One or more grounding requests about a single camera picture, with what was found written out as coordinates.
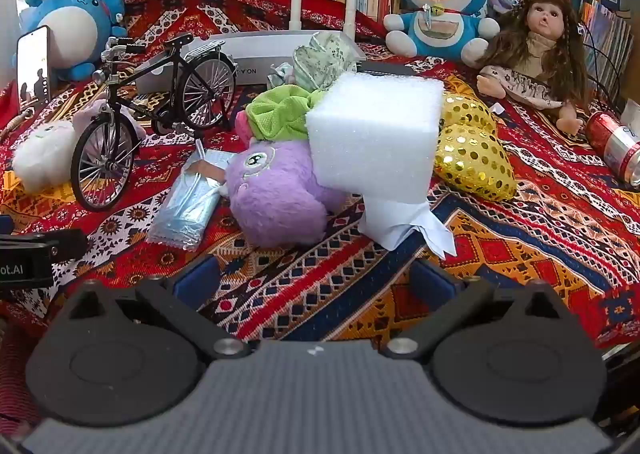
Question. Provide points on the red patterned blanket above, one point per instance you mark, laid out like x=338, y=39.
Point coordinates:
x=540, y=234

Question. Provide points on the leaning thin books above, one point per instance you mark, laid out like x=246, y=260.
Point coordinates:
x=607, y=44

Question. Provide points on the white and pink sock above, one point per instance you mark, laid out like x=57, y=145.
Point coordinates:
x=87, y=116

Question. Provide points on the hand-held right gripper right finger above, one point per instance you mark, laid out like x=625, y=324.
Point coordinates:
x=434, y=280

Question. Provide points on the pink strawberry plush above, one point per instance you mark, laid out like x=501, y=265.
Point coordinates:
x=280, y=111

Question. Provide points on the white plush toy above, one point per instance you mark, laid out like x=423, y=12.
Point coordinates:
x=42, y=156

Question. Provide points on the flat black object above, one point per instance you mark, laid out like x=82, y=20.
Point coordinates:
x=385, y=69

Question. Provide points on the blue face mask pack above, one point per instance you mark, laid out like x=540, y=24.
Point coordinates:
x=187, y=204

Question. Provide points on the green floral cloth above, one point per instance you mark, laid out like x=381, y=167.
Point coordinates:
x=322, y=61

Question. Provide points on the gold sequin heart pillow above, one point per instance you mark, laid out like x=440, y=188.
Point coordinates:
x=472, y=149

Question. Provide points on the red drink can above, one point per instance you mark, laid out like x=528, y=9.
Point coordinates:
x=615, y=144

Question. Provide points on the round blue plush toy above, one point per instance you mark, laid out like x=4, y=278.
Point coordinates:
x=75, y=19

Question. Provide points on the purple plush toy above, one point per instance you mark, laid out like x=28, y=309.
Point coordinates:
x=277, y=194

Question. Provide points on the white storage box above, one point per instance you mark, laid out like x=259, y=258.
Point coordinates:
x=250, y=54

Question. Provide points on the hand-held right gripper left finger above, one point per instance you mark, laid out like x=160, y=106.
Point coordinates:
x=196, y=280

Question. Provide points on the smartphone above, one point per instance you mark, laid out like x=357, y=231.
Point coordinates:
x=34, y=69

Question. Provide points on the black model bicycle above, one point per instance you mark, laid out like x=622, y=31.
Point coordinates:
x=130, y=109

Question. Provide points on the brown haired doll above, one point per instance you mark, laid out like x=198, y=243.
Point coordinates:
x=542, y=49

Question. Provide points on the white foam block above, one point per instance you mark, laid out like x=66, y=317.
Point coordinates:
x=375, y=134

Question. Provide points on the white paper sheet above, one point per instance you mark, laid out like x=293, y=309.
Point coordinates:
x=400, y=226

